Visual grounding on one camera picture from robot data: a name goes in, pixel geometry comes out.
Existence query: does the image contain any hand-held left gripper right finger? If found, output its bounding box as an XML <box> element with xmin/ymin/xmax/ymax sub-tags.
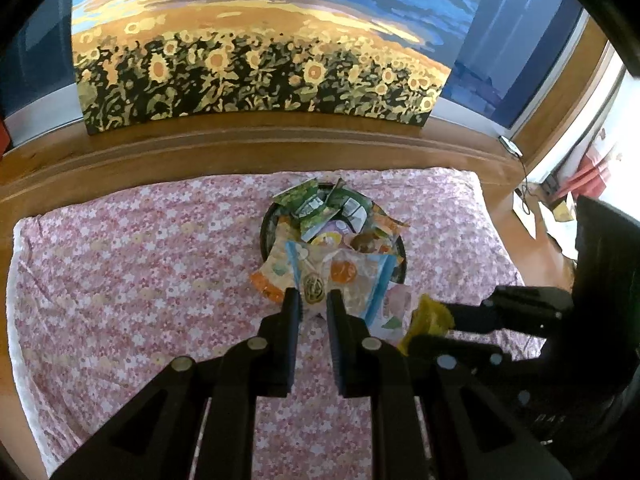
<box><xmin>325</xmin><ymin>290</ymin><xmax>573</xmax><ymax>480</ymax></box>

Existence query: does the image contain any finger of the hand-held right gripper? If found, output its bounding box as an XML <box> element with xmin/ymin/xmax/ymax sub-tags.
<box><xmin>400</xmin><ymin>334</ymin><xmax>546</xmax><ymax>387</ymax></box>
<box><xmin>445</xmin><ymin>286</ymin><xmax>574</xmax><ymax>334</ymax></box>

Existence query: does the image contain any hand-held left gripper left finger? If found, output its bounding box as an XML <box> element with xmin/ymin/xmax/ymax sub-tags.
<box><xmin>50</xmin><ymin>287</ymin><xmax>304</xmax><ymax>480</ymax></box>

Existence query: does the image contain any yellow snack packet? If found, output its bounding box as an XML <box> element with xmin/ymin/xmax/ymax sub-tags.
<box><xmin>397</xmin><ymin>294</ymin><xmax>455</xmax><ymax>353</ymax></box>

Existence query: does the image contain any clear blue-edged snack packet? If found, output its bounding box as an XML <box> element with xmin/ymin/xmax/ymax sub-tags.
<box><xmin>285</xmin><ymin>239</ymin><xmax>396</xmax><ymax>329</ymax></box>

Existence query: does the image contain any blue patterned ceramic plate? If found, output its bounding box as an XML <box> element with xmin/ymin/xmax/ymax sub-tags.
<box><xmin>259</xmin><ymin>182</ymin><xmax>408</xmax><ymax>287</ymax></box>

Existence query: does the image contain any orange snack packet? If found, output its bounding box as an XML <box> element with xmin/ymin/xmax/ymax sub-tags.
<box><xmin>367</xmin><ymin>204</ymin><xmax>412</xmax><ymax>237</ymax></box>

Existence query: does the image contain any dark green snack packet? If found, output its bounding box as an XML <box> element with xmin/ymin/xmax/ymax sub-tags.
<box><xmin>327</xmin><ymin>179</ymin><xmax>374</xmax><ymax>234</ymax></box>

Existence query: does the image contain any light green snack packet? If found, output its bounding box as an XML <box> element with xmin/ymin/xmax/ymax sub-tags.
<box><xmin>275</xmin><ymin>180</ymin><xmax>341</xmax><ymax>241</ymax></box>

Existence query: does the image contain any white paper sheet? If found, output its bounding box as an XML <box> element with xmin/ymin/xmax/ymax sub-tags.
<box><xmin>512</xmin><ymin>189</ymin><xmax>539</xmax><ymax>241</ymax></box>

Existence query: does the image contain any yellow box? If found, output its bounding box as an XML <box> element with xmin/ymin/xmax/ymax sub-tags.
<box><xmin>550</xmin><ymin>194</ymin><xmax>577</xmax><ymax>222</ymax></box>

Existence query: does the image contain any red pink cloth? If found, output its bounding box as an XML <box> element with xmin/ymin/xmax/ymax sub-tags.
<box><xmin>565</xmin><ymin>144</ymin><xmax>627</xmax><ymax>202</ymax></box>

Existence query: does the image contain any pink floral blanket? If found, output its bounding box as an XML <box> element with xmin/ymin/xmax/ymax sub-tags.
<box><xmin>9</xmin><ymin>166</ymin><xmax>546</xmax><ymax>480</ymax></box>

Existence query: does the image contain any sunflower field painting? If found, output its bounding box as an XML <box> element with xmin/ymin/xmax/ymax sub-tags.
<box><xmin>71</xmin><ymin>0</ymin><xmax>481</xmax><ymax>138</ymax></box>

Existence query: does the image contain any black charger cable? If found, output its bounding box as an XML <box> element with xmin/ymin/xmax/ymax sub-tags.
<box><xmin>514</xmin><ymin>154</ymin><xmax>539</xmax><ymax>232</ymax></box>

